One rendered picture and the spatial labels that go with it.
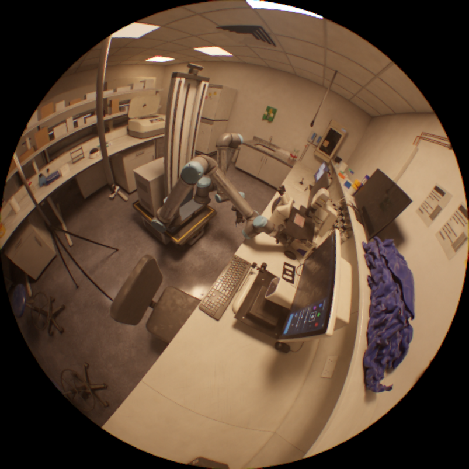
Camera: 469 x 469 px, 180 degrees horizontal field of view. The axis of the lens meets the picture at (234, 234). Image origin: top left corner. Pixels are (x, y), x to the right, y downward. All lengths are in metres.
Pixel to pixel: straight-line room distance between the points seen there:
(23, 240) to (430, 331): 3.37
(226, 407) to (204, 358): 0.35
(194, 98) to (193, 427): 2.18
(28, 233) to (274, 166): 4.25
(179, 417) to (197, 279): 1.38
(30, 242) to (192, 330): 2.29
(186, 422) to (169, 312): 0.78
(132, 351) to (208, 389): 1.03
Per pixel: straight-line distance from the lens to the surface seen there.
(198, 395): 0.96
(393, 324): 0.68
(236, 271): 0.97
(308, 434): 1.07
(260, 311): 0.78
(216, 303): 0.88
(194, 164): 0.82
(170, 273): 1.76
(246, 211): 1.08
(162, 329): 1.16
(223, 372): 0.92
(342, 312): 0.60
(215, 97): 3.65
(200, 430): 1.09
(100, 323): 1.94
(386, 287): 0.76
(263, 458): 1.30
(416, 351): 0.97
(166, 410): 1.03
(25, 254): 2.63
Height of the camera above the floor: 1.62
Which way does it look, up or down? 49 degrees down
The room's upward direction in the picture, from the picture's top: 23 degrees clockwise
